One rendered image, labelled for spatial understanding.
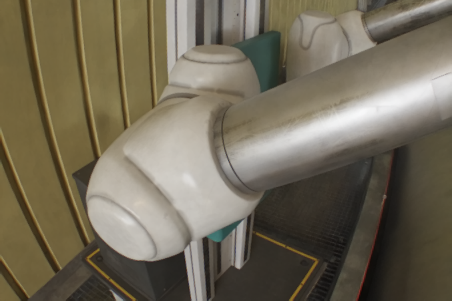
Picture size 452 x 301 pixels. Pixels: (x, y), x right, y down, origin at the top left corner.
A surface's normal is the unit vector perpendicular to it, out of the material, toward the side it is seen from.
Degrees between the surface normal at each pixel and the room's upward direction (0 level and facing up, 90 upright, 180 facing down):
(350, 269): 0
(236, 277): 0
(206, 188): 67
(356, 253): 1
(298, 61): 88
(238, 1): 90
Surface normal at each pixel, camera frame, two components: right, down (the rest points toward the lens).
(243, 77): 0.69, -0.17
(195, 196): -0.23, 0.40
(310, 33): -0.50, 0.11
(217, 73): 0.20, -0.21
